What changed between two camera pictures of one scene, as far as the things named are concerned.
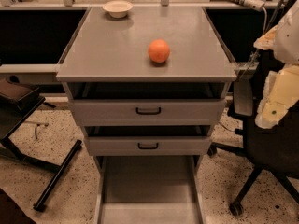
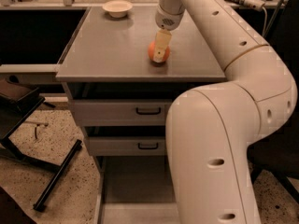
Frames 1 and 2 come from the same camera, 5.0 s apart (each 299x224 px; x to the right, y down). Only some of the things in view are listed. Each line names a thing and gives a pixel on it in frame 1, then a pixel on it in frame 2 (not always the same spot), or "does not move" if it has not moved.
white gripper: [288, 41] to [165, 20]
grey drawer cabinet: [148, 123] does not move
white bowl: [118, 8] does not move
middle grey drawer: [149, 145] does not move
